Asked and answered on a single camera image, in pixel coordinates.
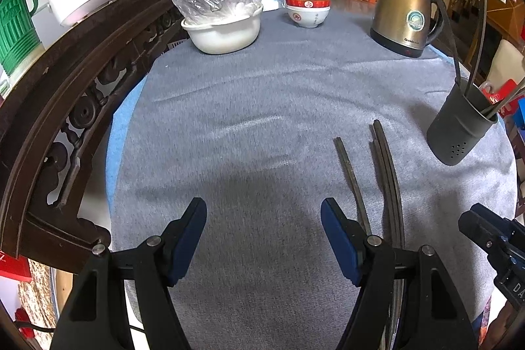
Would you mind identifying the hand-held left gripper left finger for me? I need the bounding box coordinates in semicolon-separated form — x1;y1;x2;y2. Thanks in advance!
49;197;208;350

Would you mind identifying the black cable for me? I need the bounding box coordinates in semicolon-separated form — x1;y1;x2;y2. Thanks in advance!
16;320;144;335

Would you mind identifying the green thermos jug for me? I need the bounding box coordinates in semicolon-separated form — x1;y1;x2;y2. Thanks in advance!
0;0;44;78

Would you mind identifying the dark carved wooden sideboard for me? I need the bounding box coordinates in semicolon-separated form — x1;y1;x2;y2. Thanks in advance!
0;0;193;275

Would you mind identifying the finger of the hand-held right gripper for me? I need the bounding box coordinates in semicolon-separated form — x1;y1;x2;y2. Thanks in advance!
458;202;513;254

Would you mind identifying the red plastic chair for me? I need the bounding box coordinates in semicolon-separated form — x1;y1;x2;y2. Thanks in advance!
480;81;525;117

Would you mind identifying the gold electric kettle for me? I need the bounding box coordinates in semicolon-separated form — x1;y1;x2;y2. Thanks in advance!
370;0;446;59

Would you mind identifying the grey metal chopstick holder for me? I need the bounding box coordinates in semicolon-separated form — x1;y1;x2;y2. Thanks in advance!
427;77;499;167

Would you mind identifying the white bowl red band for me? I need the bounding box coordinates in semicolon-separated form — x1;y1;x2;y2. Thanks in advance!
284;0;331;10
286;6;331;29

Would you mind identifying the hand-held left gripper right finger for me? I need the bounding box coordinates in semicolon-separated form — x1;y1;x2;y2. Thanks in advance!
320;197;480;350

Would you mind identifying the bright blue cloth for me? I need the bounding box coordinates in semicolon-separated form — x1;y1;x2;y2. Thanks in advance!
513;98;525;129

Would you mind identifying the grey table cloth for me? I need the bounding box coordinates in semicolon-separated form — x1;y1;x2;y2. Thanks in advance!
109;0;518;350

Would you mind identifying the beige sofa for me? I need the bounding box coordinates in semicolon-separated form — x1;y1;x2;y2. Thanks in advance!
488;38;525;88

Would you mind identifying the blue table underlay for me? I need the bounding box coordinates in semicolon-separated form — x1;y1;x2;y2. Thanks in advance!
106;47;452;211

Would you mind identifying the white ceramic basin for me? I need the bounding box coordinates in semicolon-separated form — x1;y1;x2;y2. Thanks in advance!
181;3;264;55

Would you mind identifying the red paper bag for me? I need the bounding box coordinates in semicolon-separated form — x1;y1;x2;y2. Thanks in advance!
0;249;31;283

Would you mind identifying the small red object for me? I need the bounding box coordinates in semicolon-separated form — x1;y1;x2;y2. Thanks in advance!
14;308;35;338

